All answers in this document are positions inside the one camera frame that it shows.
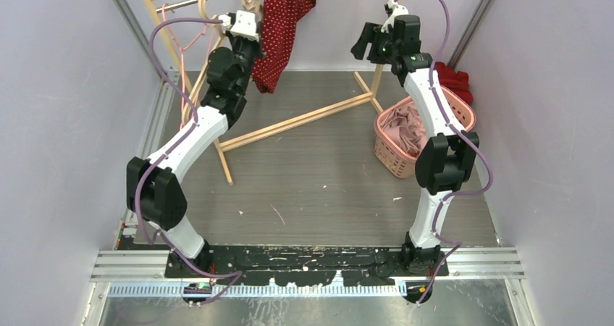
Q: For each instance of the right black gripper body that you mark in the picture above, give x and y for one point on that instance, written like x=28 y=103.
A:
x=384 y=48

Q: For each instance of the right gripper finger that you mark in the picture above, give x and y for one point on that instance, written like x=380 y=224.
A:
x=359 y=51
x=368 y=33

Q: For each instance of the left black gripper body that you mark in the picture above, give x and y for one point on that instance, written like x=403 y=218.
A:
x=245 y=53

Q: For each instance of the beige hanger of pink skirt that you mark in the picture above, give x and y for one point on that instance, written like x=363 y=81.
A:
x=215 y=30

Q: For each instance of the pink wire hanger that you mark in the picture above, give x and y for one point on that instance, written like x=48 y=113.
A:
x=190 y=105

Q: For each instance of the red polka dot skirt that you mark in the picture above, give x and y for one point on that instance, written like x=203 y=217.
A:
x=278 y=33

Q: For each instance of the pink pleated skirt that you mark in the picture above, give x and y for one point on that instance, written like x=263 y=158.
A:
x=403 y=126

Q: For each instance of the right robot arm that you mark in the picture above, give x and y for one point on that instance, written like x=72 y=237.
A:
x=447 y=160

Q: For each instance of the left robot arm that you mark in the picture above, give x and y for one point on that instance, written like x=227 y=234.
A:
x=154 y=191

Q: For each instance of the red cloth pile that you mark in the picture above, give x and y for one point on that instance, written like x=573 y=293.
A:
x=456 y=81

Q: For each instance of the pink laundry basket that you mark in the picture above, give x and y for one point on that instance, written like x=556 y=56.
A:
x=403 y=166

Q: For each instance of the wooden clothes rack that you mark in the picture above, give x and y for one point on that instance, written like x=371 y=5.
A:
x=369 y=95

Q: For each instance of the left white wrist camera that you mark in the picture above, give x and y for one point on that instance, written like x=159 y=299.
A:
x=242 y=24

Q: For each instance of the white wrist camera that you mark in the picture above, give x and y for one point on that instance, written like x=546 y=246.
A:
x=242 y=24
x=393 y=10

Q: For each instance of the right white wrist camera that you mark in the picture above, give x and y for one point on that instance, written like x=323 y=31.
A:
x=393 y=10

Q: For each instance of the metal corner rail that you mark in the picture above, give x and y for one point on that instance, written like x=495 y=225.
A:
x=475 y=21

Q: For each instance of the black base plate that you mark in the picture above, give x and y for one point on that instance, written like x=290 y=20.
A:
x=316 y=265

